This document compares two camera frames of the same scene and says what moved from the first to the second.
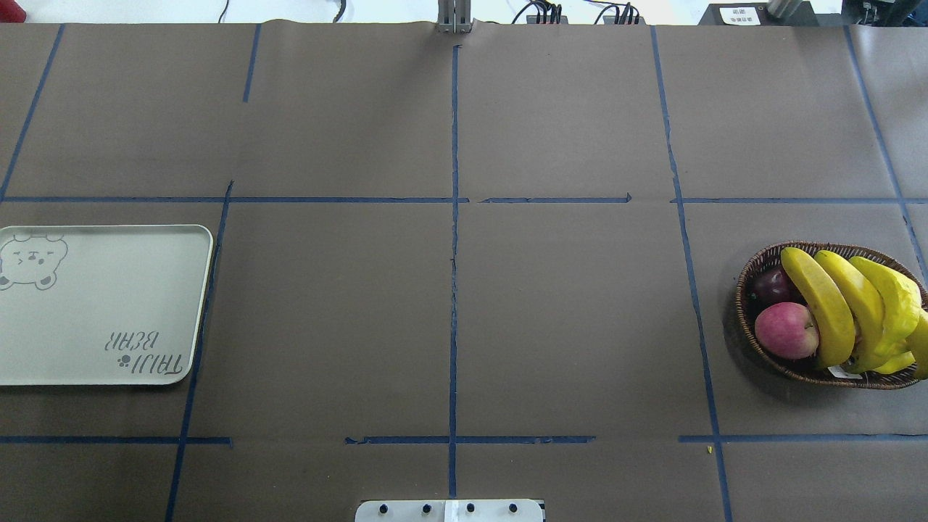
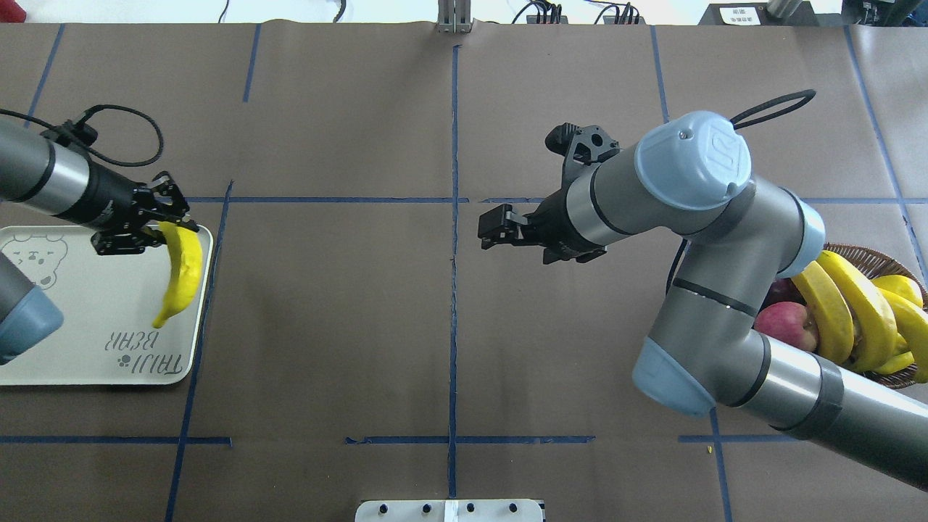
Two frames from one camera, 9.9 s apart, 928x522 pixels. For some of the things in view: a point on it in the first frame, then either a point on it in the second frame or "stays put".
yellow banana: (901, 304) -> (188, 253)
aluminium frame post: (454, 17) stays put
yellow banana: (868, 307) stays put
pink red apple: (787, 330) stays put
